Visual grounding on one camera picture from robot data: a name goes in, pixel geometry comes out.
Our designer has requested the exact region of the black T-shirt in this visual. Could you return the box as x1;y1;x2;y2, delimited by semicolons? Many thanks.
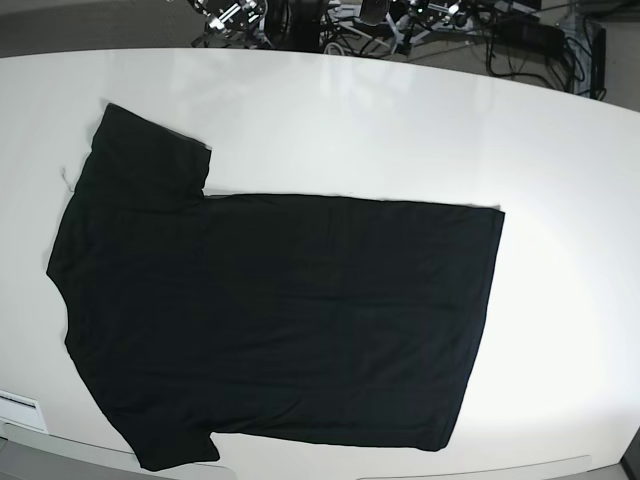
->
47;104;505;471

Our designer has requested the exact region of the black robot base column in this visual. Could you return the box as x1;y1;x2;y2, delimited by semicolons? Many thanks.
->
264;0;328;53

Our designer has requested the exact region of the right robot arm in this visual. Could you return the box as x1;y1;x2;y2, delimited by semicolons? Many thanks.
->
189;0;267;33

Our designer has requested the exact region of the black box on floor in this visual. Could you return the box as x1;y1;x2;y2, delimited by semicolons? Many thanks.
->
494;22;565;58

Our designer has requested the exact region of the white label plate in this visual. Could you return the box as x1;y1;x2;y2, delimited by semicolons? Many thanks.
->
0;391;48;434

